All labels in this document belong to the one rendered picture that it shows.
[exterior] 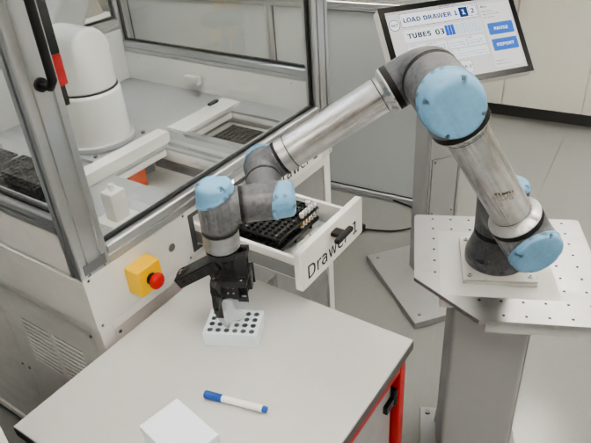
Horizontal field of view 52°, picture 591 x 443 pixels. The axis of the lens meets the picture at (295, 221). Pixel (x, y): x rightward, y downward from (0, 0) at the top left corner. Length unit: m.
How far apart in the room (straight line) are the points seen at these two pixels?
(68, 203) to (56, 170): 0.07
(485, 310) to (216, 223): 0.67
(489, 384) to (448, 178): 0.99
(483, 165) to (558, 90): 3.06
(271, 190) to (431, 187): 1.38
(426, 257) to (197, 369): 0.67
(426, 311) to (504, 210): 1.32
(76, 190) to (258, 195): 0.37
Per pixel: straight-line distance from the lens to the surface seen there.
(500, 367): 1.74
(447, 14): 2.28
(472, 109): 1.11
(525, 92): 4.29
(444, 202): 2.54
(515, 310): 1.49
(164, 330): 1.46
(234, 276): 1.26
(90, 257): 1.35
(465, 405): 1.84
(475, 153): 1.19
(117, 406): 1.33
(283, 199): 1.16
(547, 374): 2.45
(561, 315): 1.51
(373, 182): 3.32
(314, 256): 1.40
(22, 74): 1.17
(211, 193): 1.14
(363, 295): 2.67
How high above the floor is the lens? 1.72
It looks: 33 degrees down
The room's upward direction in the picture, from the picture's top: 4 degrees counter-clockwise
